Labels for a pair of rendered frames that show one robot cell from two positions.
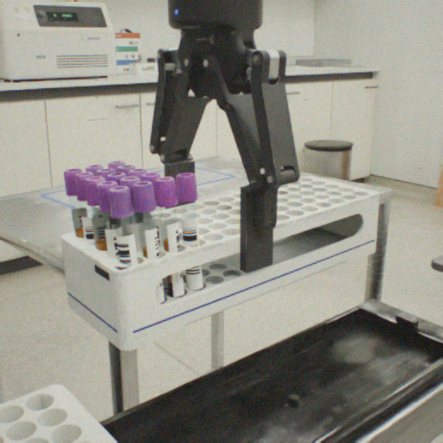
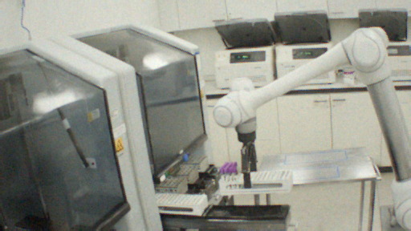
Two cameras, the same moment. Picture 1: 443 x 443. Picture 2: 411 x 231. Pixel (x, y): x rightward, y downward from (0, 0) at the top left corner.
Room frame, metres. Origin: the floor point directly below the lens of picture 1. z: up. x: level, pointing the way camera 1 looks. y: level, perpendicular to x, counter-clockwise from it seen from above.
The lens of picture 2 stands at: (-0.50, -1.35, 1.57)
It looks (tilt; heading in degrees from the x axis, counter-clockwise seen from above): 13 degrees down; 60
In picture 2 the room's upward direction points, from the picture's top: 7 degrees counter-clockwise
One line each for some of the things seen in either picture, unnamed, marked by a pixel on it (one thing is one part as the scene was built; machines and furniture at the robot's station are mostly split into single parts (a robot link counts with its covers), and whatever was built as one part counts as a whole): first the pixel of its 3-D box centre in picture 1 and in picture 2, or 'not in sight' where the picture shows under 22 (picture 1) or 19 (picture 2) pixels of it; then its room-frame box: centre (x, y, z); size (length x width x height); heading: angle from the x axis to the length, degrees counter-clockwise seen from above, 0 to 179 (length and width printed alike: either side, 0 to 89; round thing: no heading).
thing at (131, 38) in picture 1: (118, 37); not in sight; (3.41, 0.57, 1.10); 0.24 x 0.13 x 0.10; 128
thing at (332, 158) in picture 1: (327, 177); not in sight; (3.54, -0.72, 0.23); 0.38 x 0.31 x 0.46; 39
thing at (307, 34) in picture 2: not in sight; (306, 45); (2.42, 1.55, 1.24); 0.62 x 0.56 x 0.69; 40
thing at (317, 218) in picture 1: (236, 244); (256, 183); (0.48, -0.02, 0.89); 0.30 x 0.10 x 0.06; 129
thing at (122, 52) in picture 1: (115, 53); not in sight; (3.40, 0.59, 1.01); 0.23 x 0.12 x 0.08; 128
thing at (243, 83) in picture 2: not in sight; (242, 98); (0.46, -0.01, 1.26); 0.13 x 0.11 x 0.16; 35
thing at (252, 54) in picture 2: not in sight; (248, 50); (2.05, 2.01, 1.22); 0.62 x 0.56 x 0.64; 37
